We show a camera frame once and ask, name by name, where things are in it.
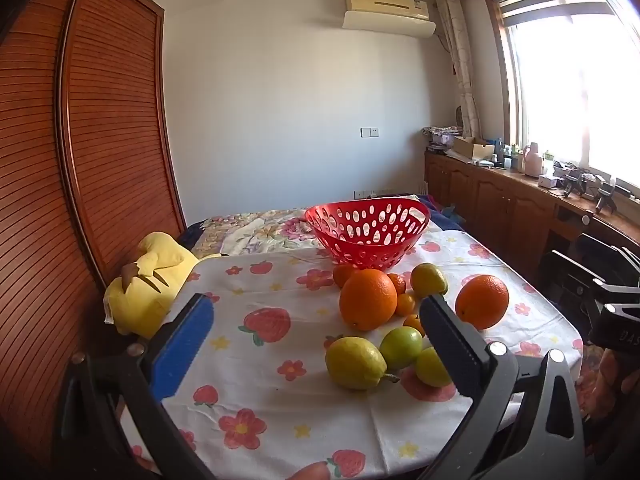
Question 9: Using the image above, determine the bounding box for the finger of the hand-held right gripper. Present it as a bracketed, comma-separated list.
[547, 249, 626, 295]
[575, 232, 640, 281]

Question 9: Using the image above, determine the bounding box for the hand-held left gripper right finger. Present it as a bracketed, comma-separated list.
[419, 292, 587, 480]

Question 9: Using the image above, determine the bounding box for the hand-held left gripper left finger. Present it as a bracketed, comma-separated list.
[52, 291, 217, 480]

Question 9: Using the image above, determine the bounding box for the large orange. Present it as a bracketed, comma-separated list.
[455, 274, 510, 331]
[339, 268, 398, 332]

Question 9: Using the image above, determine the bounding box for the red perforated plastic basket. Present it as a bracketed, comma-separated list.
[304, 197, 432, 271]

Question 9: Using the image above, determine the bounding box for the person's right hand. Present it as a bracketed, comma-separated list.
[597, 351, 640, 412]

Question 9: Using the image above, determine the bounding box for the round green lemon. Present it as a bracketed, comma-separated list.
[379, 326, 424, 372]

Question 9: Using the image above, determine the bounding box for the small black tripod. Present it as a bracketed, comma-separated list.
[564, 170, 587, 197]
[595, 184, 619, 214]

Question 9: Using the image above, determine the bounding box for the yellow plush toy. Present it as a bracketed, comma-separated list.
[102, 231, 221, 339]

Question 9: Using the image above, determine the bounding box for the large yellow lemon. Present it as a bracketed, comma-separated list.
[325, 336, 401, 391]

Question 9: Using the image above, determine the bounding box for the long wooden cabinet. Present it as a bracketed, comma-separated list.
[424, 150, 640, 301]

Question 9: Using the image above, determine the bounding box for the strawberry print white tablecloth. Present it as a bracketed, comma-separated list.
[117, 230, 583, 480]

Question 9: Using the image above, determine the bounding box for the dark blue blanket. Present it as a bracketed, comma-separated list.
[429, 200, 468, 232]

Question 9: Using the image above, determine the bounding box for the floral bed blanket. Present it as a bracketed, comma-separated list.
[187, 207, 331, 259]

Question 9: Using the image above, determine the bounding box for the open cardboard box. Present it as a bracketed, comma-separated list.
[452, 135, 496, 161]

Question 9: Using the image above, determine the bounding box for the wooden framed window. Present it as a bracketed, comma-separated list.
[482, 0, 640, 201]

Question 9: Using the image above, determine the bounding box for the floral cloth pile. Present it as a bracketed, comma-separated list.
[422, 125, 467, 151]

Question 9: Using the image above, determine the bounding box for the wooden slatted wardrobe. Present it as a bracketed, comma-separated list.
[0, 0, 188, 480]

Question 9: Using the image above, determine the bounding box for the patterned beige curtain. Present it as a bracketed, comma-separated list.
[434, 0, 482, 138]

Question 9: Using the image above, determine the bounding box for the white wall air conditioner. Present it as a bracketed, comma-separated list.
[341, 0, 437, 38]

